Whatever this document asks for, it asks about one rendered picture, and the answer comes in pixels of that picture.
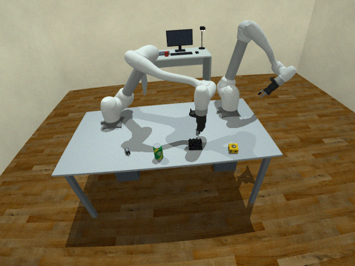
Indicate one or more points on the green and yellow drink can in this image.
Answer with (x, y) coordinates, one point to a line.
(158, 151)

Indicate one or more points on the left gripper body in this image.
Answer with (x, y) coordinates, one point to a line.
(274, 85)

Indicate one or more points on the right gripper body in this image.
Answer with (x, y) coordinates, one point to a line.
(200, 116)

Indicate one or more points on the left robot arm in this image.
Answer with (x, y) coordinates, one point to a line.
(247, 31)

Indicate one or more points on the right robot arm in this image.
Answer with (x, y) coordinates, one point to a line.
(142, 62)

